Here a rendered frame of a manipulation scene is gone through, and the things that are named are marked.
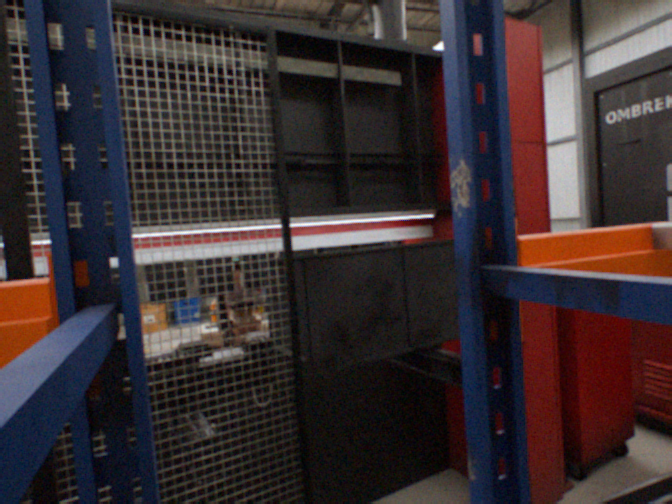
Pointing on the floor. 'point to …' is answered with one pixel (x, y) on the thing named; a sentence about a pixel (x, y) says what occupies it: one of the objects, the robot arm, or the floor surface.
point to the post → (18, 226)
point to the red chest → (594, 386)
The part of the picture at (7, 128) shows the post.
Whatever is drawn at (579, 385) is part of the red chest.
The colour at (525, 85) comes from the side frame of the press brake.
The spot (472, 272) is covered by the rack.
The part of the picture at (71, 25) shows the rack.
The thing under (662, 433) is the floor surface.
